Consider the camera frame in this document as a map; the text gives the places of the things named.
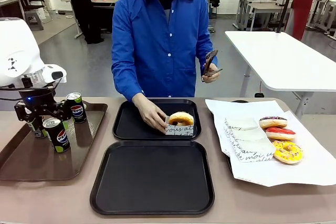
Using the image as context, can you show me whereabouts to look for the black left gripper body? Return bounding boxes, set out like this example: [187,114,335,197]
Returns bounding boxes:
[18,87,57,117]

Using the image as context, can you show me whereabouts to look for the black Pepsi can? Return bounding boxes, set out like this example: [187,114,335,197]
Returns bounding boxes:
[42,118,71,154]
[66,92,87,124]
[26,119,48,139]

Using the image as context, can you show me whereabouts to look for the plain glazed donut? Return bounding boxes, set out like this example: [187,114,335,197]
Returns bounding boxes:
[167,111,195,126]

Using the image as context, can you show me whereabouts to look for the metal serving tongs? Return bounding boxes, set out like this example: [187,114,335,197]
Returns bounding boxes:
[202,49,223,78]

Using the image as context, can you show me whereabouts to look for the chocolate sprinkled donut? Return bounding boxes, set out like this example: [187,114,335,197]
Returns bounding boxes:
[259,115,288,130]

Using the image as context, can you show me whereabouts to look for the person's right forearm blue sleeve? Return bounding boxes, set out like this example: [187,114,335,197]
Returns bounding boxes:
[111,58,146,104]

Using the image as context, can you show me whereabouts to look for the person's left forearm blue sleeve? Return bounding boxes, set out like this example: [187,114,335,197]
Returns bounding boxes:
[195,47,218,78]

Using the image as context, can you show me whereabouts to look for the person's right hand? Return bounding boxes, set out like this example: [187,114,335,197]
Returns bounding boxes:
[132,94,169,133]

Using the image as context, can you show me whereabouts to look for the person's left hand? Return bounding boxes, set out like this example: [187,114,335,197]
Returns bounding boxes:
[201,62,221,83]

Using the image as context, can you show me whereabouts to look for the brown plastic tray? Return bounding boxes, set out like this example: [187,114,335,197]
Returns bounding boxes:
[0,100,109,182]

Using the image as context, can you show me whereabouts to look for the grey step stool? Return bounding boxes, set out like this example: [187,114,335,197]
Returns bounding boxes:
[24,11,45,31]

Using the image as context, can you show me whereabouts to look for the small black tray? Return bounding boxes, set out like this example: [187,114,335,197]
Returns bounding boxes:
[112,99,202,141]

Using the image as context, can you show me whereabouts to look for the person in black clothes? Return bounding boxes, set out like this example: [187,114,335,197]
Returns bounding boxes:
[57,0,105,45]

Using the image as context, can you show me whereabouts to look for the person's blue shirt torso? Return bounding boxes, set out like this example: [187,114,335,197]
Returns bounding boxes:
[111,0,218,98]

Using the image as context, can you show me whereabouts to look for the large black tray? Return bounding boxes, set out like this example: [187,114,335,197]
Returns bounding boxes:
[89,140,215,216]

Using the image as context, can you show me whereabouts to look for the white script-print donut box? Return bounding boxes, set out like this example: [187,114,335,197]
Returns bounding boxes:
[232,138,276,163]

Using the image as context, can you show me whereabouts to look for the yellow sprinkled donut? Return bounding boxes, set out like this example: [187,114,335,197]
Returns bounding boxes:
[272,140,304,165]

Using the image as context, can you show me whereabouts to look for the white paper sheet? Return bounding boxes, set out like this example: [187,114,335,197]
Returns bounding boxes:
[204,98,336,188]

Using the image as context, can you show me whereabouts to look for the grey background work table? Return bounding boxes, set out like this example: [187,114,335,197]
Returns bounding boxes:
[234,0,292,32]

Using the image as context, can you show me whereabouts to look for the white rectangular table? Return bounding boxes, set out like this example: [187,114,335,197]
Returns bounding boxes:
[224,30,336,119]

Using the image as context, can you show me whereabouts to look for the black vertical pole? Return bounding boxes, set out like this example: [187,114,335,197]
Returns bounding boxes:
[275,0,300,34]

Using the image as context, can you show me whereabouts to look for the person in red dress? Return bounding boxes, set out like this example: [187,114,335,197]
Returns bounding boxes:
[279,0,319,41]

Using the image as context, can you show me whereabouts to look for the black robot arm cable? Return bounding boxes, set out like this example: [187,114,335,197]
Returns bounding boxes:
[0,77,64,101]

